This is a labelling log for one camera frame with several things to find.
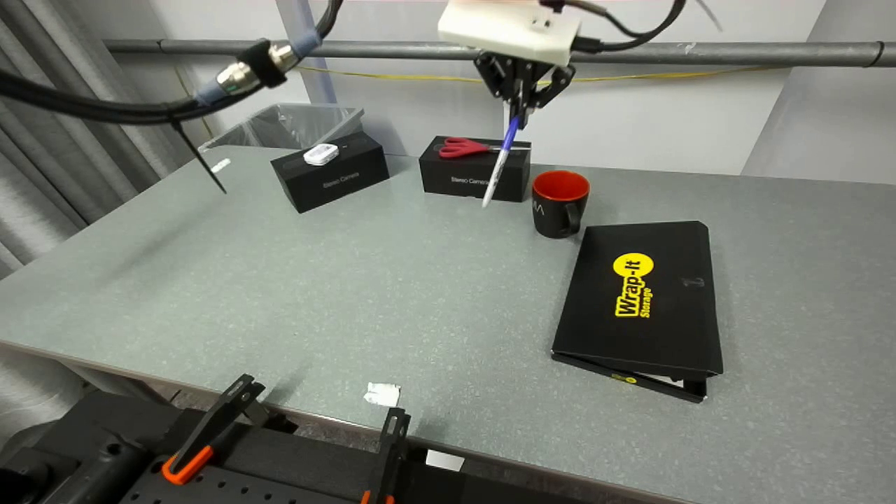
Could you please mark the small white device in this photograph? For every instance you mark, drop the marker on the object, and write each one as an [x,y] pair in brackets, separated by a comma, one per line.
[320,153]

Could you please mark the red scissors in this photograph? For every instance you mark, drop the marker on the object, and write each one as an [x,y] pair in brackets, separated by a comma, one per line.
[464,146]

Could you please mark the blue and white pen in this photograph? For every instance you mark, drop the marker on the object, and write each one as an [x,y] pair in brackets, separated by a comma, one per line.
[500,160]

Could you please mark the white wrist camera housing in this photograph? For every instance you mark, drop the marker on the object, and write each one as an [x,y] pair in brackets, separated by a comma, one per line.
[521,29]

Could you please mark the black box with scissors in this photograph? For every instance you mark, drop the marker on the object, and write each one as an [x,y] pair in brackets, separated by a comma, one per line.
[468,176]

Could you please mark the black orange clamp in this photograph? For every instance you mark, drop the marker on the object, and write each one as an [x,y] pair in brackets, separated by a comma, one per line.
[387,460]
[199,446]

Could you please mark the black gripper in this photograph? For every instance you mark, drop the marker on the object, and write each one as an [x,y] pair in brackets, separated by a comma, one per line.
[521,83]

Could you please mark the black ZED box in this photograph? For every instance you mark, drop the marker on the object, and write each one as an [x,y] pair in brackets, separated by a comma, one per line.
[359,165]

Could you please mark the black orange clamp left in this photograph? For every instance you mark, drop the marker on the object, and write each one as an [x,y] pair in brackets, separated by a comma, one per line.
[199,446]

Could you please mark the black mug red inside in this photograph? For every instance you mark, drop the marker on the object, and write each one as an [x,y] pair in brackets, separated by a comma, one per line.
[558,204]

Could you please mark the grey metal rail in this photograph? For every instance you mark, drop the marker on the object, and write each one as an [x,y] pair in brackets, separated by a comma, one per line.
[688,54]

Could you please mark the black folder yellow logo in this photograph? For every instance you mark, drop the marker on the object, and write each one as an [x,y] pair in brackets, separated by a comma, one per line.
[642,309]

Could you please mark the small white tape piece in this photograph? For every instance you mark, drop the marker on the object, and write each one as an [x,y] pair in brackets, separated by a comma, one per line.
[383,394]

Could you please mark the black orange clamp right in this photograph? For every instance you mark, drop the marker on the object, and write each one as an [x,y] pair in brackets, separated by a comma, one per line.
[387,460]

